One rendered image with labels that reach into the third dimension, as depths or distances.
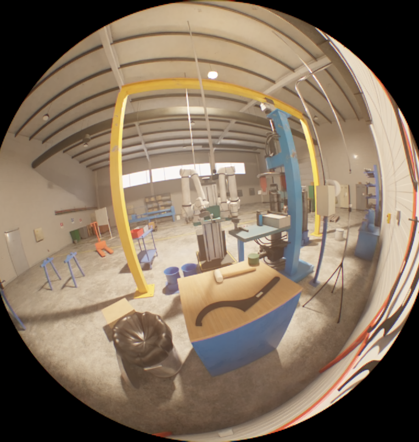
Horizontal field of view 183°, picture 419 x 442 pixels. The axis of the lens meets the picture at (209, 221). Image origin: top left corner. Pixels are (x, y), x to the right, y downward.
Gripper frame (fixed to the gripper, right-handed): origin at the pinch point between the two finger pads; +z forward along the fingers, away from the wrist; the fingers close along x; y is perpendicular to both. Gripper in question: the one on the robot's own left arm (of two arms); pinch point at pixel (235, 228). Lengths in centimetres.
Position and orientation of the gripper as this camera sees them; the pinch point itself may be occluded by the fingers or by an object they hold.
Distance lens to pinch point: 174.5
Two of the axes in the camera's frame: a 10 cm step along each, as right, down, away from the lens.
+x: -2.9, -1.4, 9.5
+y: 9.5, -1.7, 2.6
